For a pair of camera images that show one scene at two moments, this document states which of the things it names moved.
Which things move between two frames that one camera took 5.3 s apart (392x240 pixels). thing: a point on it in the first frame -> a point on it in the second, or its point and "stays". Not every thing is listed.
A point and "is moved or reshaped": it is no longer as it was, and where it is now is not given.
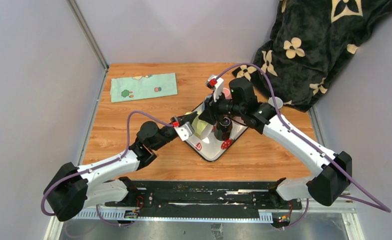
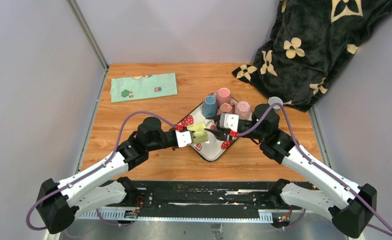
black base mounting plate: (244, 196) stays
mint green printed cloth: (147, 86) stays
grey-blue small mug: (278, 101) stays
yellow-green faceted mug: (199, 125) is moved or reshaped
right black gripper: (211, 108) -> (220, 135)
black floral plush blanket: (311, 42) stays
